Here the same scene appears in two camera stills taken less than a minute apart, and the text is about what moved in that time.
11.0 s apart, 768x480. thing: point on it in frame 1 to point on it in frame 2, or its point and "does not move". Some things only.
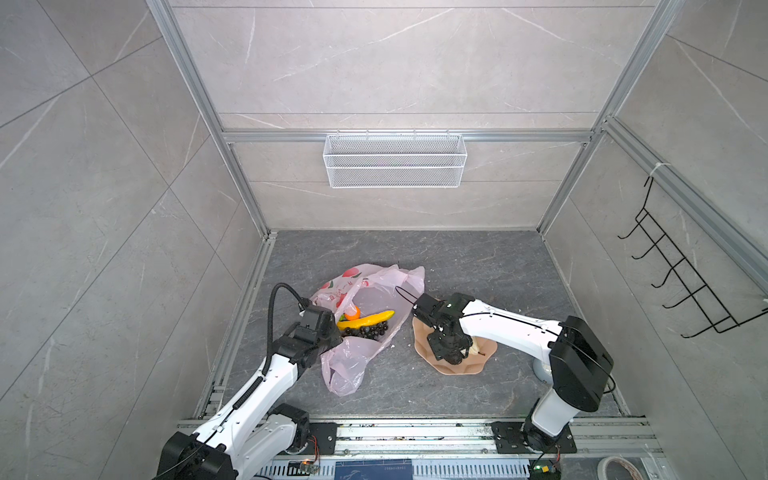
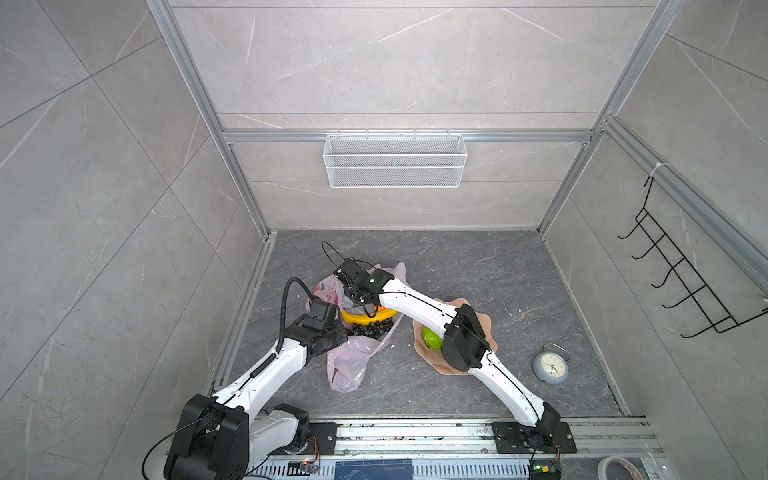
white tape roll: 601,467 does not move
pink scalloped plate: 468,365 does not move
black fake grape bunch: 368,332 does not move
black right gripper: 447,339 to 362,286
